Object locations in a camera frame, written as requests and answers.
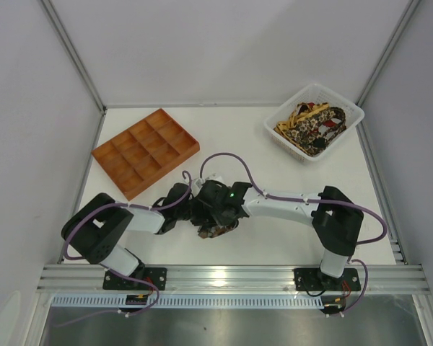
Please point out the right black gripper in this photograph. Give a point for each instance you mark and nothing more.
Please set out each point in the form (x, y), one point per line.
(216, 219)

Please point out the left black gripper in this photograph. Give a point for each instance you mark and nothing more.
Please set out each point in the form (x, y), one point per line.
(187, 211)

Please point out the brown grey floral tie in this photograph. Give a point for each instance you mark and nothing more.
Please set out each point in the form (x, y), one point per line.
(218, 231)

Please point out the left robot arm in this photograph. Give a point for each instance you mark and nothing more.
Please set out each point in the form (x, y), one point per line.
(95, 231)

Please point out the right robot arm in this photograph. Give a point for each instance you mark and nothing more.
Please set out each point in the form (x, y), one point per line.
(330, 213)

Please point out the orange compartment tray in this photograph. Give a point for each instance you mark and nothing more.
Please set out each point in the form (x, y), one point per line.
(145, 152)

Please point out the dark floral tie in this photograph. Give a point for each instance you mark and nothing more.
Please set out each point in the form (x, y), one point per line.
(308, 150)

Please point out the white plastic basket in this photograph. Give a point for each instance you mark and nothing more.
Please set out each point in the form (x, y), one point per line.
(317, 94)

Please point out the yellow patterned tie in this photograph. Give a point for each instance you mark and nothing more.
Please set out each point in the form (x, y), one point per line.
(300, 113)

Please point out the red tie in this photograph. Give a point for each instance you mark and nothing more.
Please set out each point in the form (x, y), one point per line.
(320, 129)

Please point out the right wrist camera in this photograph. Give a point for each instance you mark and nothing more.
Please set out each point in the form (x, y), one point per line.
(212, 177)

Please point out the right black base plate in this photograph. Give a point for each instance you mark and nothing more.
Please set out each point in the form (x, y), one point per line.
(311, 279)

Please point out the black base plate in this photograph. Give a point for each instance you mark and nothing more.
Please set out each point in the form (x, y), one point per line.
(311, 279)
(154, 275)

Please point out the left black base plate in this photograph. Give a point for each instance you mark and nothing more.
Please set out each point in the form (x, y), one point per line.
(154, 275)

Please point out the white slotted cable duct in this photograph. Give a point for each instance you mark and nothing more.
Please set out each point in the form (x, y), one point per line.
(175, 301)

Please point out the right aluminium frame post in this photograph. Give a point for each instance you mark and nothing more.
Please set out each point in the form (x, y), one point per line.
(397, 33)

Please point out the aluminium frame post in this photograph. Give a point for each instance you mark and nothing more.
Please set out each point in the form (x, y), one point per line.
(68, 45)
(397, 33)

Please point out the aluminium mounting rail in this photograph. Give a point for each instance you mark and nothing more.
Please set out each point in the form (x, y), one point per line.
(236, 279)

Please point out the left aluminium frame post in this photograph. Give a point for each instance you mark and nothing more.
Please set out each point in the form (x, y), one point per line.
(68, 45)

